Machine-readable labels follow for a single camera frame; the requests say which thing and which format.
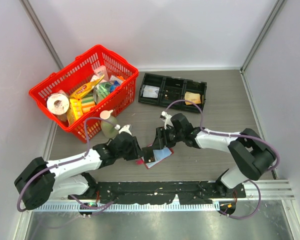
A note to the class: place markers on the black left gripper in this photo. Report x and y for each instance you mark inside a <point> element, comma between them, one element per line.
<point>137,152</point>

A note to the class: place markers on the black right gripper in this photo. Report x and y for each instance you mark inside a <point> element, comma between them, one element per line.
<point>167,143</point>

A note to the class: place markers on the red leather card holder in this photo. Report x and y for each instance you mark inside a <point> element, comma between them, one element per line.
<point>159,155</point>

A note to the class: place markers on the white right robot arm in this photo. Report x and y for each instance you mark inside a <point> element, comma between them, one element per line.
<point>252,155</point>

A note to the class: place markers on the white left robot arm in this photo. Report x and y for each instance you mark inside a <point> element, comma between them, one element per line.
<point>40,179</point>

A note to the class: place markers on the dark card in tray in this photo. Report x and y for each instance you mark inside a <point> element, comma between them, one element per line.
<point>170,96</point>

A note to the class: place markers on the white cards in tray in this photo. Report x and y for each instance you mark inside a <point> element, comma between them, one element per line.
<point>150,91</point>

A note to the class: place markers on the green soap pump bottle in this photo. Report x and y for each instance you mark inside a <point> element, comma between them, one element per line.
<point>108,123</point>

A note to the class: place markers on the black three-compartment tray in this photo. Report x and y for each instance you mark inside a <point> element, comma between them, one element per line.
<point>160,90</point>

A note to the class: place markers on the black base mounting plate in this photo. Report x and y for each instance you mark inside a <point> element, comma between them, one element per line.
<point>160,192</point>

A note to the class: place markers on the yellow green sponge pack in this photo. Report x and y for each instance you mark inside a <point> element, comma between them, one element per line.
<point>87,103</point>

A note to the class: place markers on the green packaged item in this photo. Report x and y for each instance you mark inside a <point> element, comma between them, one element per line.
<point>101,91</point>

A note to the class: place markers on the yellow box in basket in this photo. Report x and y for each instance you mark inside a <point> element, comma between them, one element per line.
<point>75,111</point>

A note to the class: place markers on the yellow snack bag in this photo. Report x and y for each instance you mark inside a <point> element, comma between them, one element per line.
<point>86,88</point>

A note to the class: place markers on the red plastic shopping basket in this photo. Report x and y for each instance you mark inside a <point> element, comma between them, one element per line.
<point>79,72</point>

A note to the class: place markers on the pink white box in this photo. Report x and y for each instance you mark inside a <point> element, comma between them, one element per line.
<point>100,71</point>

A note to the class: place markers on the toilet paper roll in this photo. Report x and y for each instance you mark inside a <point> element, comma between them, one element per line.
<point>58,104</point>

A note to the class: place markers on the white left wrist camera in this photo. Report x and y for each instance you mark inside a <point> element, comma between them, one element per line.
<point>124,129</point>

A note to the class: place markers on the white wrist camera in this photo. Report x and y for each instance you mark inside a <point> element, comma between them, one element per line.
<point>166,118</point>
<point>124,129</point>

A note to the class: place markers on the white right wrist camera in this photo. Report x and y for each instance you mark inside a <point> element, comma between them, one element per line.
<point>166,118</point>

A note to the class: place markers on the slotted cable duct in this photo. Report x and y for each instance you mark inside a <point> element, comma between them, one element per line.
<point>175,206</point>

